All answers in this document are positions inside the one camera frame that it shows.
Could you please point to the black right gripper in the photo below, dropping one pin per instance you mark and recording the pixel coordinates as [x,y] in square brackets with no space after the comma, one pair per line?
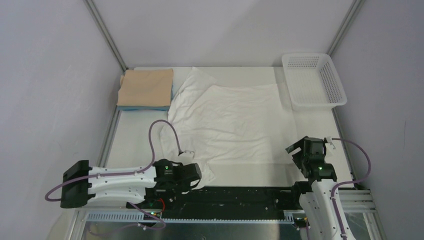
[296,156]

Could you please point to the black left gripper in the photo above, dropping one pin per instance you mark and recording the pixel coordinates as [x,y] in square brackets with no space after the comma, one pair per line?
[186,186]

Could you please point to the white t shirt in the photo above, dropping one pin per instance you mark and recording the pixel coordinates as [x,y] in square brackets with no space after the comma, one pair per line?
[237,123]

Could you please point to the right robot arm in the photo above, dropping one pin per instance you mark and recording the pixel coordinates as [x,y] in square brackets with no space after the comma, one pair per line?
[318,195]

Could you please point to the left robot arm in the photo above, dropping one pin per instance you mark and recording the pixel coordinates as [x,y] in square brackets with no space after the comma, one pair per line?
[84,184]

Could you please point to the white plastic basket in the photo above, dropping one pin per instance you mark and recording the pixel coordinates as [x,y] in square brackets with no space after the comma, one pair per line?
[312,81]

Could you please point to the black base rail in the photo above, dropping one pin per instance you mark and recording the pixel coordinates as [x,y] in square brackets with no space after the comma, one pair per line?
[239,203]

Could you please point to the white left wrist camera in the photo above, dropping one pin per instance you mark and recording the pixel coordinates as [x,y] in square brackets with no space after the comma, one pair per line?
[186,157]

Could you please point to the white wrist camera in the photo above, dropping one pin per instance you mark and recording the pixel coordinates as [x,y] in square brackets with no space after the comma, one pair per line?
[186,157]
[329,144]

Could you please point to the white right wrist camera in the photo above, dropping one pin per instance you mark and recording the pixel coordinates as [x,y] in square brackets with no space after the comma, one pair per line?
[329,144]

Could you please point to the aluminium frame post right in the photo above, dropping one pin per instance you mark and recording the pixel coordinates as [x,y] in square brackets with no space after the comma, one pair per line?
[345,25]

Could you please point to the aluminium frame post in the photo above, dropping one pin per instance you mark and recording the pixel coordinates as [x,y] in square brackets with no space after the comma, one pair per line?
[103,29]
[345,25]

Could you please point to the aluminium frame post left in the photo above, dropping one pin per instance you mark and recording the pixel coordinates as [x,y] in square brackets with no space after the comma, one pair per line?
[103,29]

